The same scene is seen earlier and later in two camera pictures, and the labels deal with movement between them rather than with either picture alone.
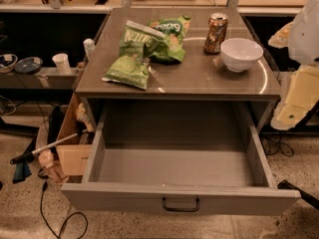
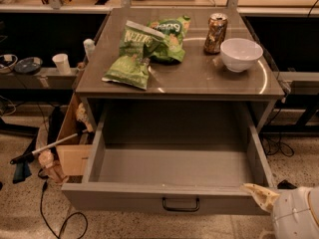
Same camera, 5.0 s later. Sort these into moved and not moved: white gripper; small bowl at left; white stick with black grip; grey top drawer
Moved: white gripper
Not moved: white stick with black grip; grey top drawer; small bowl at left
